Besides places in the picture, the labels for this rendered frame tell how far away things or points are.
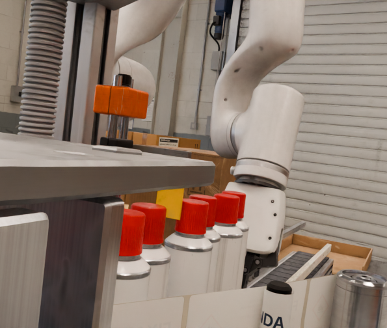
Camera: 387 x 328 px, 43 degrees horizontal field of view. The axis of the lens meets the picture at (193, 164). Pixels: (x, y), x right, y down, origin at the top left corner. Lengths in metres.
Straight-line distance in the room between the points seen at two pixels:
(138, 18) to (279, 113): 0.37
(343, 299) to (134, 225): 0.16
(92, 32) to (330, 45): 4.72
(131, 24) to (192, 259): 0.59
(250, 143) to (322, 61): 4.48
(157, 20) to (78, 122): 0.47
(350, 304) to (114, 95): 0.30
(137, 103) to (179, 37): 5.72
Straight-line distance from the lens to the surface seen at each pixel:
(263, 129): 0.74
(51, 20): 0.46
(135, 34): 0.99
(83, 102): 0.56
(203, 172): 0.15
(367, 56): 5.07
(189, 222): 0.51
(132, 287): 0.40
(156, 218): 0.44
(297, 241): 1.71
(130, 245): 0.39
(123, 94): 0.51
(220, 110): 0.82
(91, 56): 0.56
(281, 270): 1.14
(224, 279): 0.61
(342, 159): 5.01
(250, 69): 0.82
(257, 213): 0.72
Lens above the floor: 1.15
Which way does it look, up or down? 3 degrees down
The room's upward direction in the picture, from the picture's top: 7 degrees clockwise
